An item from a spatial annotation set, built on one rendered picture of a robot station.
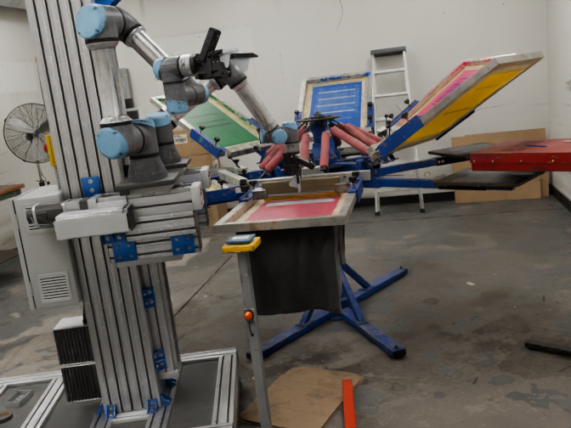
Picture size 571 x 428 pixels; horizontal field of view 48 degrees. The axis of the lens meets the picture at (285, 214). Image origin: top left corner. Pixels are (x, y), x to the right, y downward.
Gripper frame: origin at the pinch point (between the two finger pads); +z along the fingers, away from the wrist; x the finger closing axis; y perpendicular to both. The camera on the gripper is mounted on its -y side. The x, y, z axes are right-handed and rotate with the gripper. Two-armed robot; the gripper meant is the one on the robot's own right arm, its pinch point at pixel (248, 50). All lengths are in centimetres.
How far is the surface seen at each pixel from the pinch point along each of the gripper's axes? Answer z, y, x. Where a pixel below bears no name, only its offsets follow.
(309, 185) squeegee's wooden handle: -26, 50, -116
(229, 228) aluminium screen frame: -41, 64, -54
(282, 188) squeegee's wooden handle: -40, 50, -113
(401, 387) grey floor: 16, 153, -117
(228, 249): -30, 70, -32
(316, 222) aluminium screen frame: -3, 63, -61
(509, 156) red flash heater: 69, 41, -134
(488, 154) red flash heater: 59, 39, -137
